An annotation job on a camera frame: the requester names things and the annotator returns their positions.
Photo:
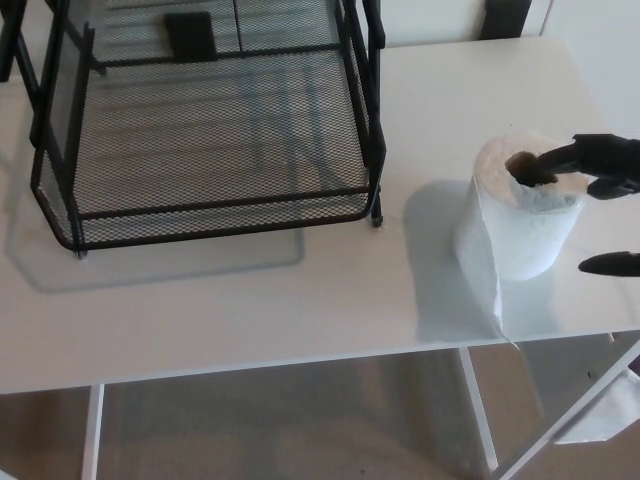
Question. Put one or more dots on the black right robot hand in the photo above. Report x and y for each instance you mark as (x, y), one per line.
(610, 160)

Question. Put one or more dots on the white toilet paper roll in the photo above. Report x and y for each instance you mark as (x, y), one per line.
(515, 235)

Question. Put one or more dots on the black mesh file tray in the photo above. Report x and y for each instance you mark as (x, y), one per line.
(220, 220)

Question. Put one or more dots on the white cabinet row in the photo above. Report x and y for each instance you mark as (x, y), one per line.
(435, 20)

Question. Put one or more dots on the white fabric side pouch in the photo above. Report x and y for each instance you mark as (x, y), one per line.
(605, 415)

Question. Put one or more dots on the white desk with metal frame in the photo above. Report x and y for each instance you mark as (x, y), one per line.
(250, 310)

